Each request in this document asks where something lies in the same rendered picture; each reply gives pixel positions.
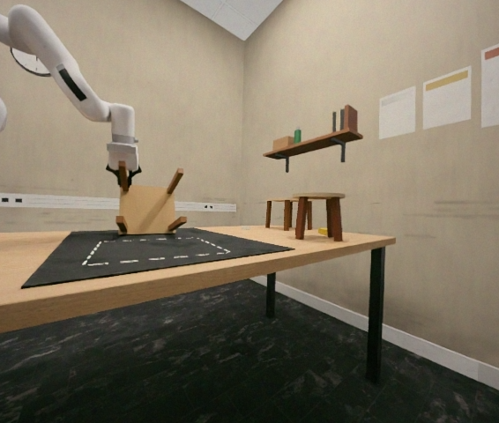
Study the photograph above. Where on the dark grey mat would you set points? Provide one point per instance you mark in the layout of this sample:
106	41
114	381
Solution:
65	263

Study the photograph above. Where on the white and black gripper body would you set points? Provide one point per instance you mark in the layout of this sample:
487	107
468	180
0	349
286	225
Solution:
131	160

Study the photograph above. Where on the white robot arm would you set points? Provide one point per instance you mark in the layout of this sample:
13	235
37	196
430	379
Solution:
25	30

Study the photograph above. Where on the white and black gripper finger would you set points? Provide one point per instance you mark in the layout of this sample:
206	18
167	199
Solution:
116	173
131	174

